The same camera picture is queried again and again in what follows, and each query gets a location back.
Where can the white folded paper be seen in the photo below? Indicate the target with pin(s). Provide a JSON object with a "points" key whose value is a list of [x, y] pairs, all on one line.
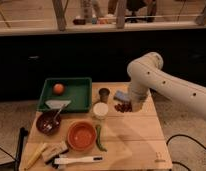
{"points": [[57, 104]]}

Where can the green chili pepper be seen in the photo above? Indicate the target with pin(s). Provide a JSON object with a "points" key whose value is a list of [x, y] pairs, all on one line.
{"points": [[98, 140]]}

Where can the orange fruit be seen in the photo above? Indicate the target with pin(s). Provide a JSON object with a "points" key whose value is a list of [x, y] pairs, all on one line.
{"points": [[58, 89]]}

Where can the orange ceramic bowl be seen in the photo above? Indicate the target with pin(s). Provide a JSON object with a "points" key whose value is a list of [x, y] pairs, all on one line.
{"points": [[81, 136]]}

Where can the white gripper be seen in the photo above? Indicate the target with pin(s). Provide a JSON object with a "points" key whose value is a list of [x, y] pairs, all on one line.
{"points": [[137, 103]]}

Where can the dark brown bowl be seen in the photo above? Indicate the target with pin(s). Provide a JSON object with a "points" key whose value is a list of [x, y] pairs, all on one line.
{"points": [[47, 123]]}

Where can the white paper cup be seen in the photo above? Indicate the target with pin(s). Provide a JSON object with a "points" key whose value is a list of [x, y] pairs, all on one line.
{"points": [[100, 110]]}

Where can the metal spoon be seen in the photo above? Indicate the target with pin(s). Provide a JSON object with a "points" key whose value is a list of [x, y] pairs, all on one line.
{"points": [[57, 114]]}

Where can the wooden scrub brush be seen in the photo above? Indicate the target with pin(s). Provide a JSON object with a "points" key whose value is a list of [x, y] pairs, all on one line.
{"points": [[54, 150]]}

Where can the red grapes bunch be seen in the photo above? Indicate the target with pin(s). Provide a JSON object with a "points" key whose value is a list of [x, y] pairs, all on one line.
{"points": [[123, 107]]}

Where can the green plastic tray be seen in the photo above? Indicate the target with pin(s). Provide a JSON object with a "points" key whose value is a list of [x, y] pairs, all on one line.
{"points": [[78, 91]]}

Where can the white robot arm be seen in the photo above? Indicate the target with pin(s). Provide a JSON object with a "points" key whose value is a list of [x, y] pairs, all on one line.
{"points": [[146, 73]]}

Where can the blue sponge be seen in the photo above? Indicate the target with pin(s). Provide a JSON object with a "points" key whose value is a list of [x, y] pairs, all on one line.
{"points": [[121, 96]]}

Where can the black chair frame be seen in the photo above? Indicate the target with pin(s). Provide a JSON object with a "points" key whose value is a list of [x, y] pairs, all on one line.
{"points": [[16, 159]]}

